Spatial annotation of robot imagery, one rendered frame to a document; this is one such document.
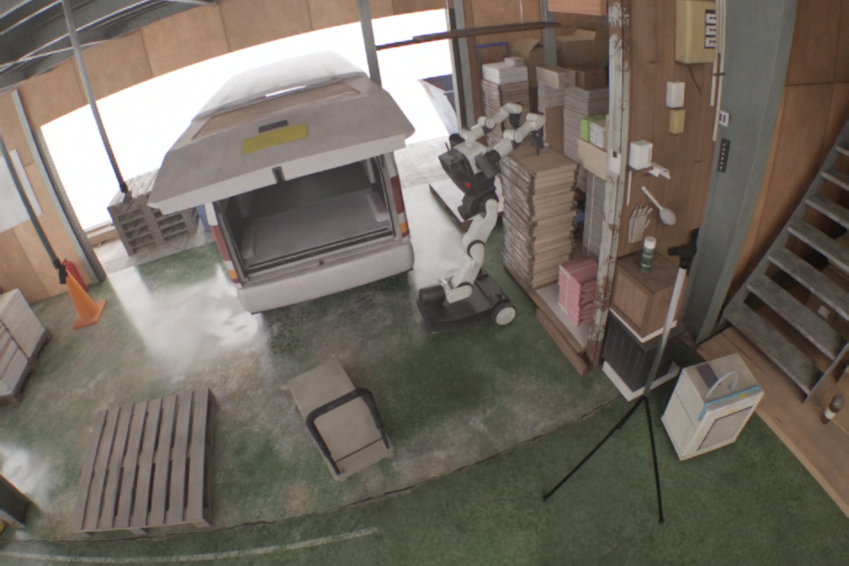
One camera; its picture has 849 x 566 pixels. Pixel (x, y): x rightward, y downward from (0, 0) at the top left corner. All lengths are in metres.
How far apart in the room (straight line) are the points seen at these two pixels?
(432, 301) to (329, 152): 1.64
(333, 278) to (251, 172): 1.64
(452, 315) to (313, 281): 1.09
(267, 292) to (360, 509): 1.77
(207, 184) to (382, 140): 0.80
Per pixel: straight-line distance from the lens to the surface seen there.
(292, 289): 3.43
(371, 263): 3.39
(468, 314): 3.24
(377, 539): 2.54
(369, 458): 2.54
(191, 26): 5.02
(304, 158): 1.93
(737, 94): 2.77
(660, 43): 2.27
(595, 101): 4.75
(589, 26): 6.07
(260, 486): 2.91
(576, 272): 3.14
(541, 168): 3.10
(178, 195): 2.06
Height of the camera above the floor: 2.34
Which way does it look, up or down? 33 degrees down
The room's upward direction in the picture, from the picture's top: 9 degrees counter-clockwise
